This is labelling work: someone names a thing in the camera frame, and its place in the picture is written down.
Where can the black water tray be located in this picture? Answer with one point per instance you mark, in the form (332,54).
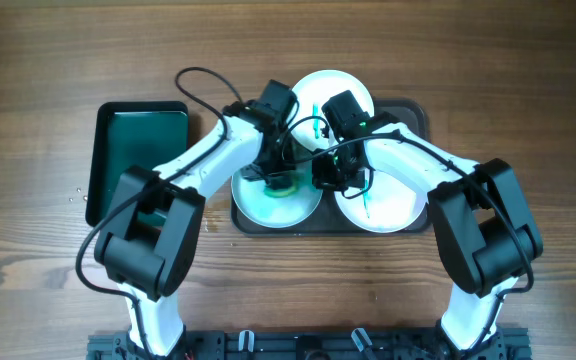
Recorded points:
(146,134)

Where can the grey serving tray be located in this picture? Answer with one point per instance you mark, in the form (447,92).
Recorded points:
(327,218)

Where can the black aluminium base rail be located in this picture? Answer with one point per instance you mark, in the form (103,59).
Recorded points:
(402,343)

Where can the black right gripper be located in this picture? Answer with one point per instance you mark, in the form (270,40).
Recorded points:
(335,178)

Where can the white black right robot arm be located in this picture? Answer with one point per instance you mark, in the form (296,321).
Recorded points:
(486,235)

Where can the green yellow sponge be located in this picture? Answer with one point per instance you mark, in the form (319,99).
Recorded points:
(280,189)

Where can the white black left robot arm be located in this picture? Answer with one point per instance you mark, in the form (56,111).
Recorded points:
(148,239)

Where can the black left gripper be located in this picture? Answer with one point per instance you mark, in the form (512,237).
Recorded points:
(272,176)

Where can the white plate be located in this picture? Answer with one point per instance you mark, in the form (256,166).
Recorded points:
(388,206)
(312,92)
(255,202)

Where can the white plate back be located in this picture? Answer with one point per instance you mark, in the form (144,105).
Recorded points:
(312,92)

